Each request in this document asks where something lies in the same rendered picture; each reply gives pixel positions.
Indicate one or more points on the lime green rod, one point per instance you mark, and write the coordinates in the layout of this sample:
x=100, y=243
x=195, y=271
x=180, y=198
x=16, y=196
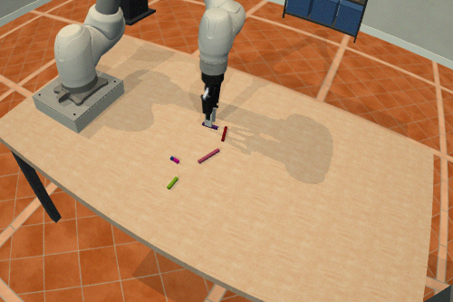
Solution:
x=172, y=183

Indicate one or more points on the purple rod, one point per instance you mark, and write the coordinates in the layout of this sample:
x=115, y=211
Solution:
x=213, y=126

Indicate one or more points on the pink rod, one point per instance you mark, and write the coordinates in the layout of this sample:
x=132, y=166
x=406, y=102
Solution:
x=209, y=155

